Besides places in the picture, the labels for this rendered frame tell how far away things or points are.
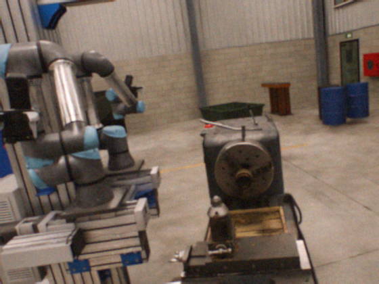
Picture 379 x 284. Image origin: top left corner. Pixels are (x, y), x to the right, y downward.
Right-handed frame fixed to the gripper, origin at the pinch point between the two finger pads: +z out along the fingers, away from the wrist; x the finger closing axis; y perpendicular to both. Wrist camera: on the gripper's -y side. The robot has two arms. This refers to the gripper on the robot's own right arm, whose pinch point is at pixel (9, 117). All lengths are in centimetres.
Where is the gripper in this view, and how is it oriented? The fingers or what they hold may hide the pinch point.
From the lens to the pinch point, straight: 79.9
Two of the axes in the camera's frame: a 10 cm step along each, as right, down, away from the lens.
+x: -8.9, 0.9, -4.4
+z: 4.5, 1.7, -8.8
